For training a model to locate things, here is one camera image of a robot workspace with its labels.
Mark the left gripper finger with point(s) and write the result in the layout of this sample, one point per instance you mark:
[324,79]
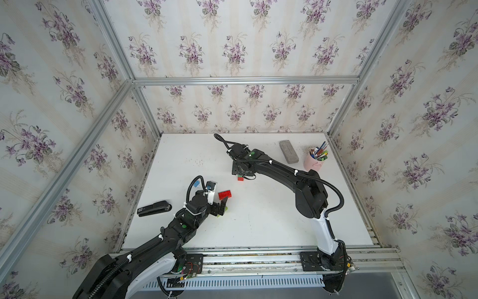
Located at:
[223,210]
[223,202]

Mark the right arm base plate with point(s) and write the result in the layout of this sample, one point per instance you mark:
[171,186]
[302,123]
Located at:
[313,261]

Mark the pink pen cup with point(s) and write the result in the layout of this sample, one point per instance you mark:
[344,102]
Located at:
[311,163]

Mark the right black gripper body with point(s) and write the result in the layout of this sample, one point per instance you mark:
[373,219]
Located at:
[236,170]

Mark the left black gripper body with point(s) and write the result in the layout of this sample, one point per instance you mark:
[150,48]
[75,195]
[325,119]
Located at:
[213,210]

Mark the white slotted cable duct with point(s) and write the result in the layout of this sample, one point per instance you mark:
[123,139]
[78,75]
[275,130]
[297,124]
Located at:
[238,283]

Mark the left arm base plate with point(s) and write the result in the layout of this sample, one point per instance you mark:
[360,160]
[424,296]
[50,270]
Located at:
[189,265]

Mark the red long lego brick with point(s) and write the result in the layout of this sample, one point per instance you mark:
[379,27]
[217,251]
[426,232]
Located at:
[224,195]

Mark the black stapler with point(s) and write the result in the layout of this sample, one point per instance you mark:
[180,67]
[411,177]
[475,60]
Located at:
[155,208]

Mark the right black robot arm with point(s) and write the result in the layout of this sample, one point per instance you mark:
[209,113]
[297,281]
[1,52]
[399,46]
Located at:
[315,198]

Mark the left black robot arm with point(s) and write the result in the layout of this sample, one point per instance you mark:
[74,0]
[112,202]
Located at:
[122,276]

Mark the aluminium mounting rail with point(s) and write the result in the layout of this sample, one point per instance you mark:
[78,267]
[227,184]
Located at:
[241,261]

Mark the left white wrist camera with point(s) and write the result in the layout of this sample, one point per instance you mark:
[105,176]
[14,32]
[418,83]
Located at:
[210,191]

